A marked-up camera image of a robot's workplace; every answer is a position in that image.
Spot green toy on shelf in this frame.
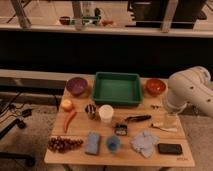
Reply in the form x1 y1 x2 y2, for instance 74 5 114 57
82 16 100 25

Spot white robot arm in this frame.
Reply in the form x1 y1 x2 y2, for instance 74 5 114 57
162 66 213 118

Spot purple bowl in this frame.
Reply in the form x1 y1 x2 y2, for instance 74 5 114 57
66 77 88 96

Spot small black box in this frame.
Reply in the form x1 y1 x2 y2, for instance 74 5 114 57
114 124 128 136

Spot black handled spoon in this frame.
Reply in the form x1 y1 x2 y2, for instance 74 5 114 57
124 115 152 123

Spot black rectangular block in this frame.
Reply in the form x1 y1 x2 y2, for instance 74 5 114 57
157 143 182 155

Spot white plastic cup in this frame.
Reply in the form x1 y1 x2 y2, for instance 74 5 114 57
98 105 114 123

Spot orange object on shelf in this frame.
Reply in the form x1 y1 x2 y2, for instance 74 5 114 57
101 20 114 27

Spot blue plastic cup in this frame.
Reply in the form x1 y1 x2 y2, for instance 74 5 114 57
106 136 120 153

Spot black cables on floor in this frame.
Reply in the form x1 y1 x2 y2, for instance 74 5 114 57
0 92 34 141

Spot blue sponge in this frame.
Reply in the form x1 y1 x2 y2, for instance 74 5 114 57
85 132 101 155

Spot green plastic tray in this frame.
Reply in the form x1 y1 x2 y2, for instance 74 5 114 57
92 72 143 106

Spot yellow apple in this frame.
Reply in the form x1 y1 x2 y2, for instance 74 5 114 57
61 99 73 112

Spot light blue towel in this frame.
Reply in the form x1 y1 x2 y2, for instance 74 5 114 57
130 130 159 158

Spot metal cup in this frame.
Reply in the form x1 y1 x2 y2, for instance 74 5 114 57
85 104 96 120

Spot wooden handled brush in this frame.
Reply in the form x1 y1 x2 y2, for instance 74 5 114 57
151 122 177 132

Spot bunch of red grapes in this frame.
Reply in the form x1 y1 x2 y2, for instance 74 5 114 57
48 136 83 153

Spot red bowl on shelf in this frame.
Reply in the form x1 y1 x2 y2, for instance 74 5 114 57
59 16 70 25

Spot orange carrot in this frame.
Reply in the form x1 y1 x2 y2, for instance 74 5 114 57
63 110 77 133

